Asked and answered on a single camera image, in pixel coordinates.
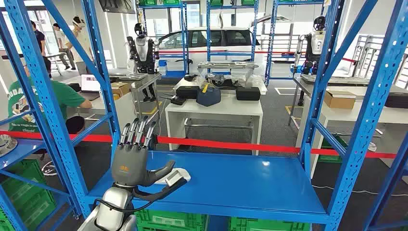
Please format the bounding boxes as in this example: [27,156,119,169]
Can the red barrier belt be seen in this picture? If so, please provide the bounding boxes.
[0,130,397,159]
[158,49,357,64]

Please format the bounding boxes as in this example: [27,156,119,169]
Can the white desk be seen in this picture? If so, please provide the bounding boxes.
[165,92,264,156]
[64,75,138,130]
[295,86,408,179]

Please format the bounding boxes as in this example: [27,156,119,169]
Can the black charger device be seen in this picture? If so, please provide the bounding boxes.
[161,94,187,106]

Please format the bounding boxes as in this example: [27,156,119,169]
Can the round metal part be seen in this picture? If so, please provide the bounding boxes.
[0,134,18,157]

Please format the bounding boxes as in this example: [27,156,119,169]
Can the black car part in plastic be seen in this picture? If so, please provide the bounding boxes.
[205,73,243,88]

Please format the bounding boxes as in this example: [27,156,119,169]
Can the white car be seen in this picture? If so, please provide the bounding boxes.
[158,14,292,76]

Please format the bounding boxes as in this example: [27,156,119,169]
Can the black and silver humanoid robot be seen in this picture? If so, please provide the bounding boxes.
[292,16,327,107]
[126,23,161,103]

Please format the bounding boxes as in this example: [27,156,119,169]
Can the grey car panel on stand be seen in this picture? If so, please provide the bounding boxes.
[197,61,259,80]

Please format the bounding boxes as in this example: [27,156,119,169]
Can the metal gate barriers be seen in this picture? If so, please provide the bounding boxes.
[349,34,408,90]

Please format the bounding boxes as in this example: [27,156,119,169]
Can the navy bag with yellow handle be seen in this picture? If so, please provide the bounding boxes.
[196,83,222,107]

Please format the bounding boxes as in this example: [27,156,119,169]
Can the white table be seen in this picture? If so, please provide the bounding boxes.
[173,76,268,96]

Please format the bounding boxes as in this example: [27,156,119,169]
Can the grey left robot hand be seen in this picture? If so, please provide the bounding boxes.
[110,115,176,188]

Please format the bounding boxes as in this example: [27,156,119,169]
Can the black stool with chrome base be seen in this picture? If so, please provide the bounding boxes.
[40,150,59,177]

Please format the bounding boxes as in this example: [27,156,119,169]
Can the stainless steel table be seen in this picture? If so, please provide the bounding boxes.
[108,71,162,120]
[288,76,408,127]

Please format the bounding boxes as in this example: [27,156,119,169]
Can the cardboard box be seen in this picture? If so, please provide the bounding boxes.
[323,90,357,110]
[110,82,131,97]

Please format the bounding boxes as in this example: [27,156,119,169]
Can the white cable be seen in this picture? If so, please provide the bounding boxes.
[311,185,408,197]

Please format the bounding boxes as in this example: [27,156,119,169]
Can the person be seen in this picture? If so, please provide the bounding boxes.
[30,20,47,58]
[52,23,77,71]
[65,16,95,76]
[7,56,93,135]

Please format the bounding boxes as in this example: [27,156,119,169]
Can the large blue metal shelving rack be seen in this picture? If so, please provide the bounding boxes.
[0,0,408,231]

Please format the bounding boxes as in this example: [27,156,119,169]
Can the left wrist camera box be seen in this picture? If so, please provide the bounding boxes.
[133,170,188,202]

